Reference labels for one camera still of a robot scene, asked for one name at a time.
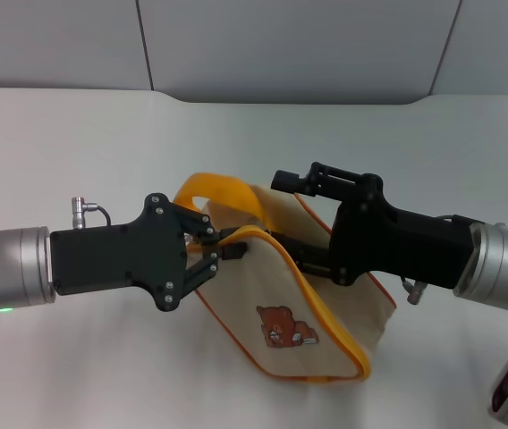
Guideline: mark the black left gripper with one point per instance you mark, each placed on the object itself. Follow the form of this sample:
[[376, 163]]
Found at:
[[111, 259]]

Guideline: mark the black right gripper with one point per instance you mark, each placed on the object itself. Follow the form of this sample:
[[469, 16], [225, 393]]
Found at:
[[397, 246]]

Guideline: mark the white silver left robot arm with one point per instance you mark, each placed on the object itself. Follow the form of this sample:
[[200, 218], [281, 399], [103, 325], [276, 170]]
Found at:
[[17, 268]]

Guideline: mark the beige orange bear food bag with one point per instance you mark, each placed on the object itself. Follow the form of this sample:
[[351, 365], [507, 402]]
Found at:
[[276, 286]]

